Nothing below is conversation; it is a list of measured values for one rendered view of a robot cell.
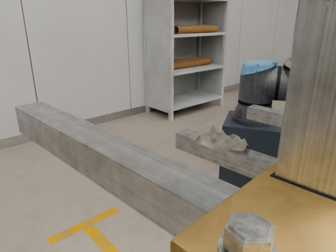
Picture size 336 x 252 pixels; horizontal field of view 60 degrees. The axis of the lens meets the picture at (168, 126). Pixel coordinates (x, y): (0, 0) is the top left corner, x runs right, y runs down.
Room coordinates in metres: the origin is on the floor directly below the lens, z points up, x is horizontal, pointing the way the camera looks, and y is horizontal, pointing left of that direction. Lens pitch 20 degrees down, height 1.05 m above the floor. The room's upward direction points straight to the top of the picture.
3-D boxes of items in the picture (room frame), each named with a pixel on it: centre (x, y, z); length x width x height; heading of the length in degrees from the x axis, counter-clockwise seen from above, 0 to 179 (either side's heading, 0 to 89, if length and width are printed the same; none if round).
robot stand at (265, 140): (1.29, -0.40, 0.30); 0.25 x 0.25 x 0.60; 72
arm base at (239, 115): (1.29, -0.40, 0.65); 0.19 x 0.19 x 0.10
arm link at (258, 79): (1.29, -0.41, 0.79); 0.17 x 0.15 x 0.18; 70
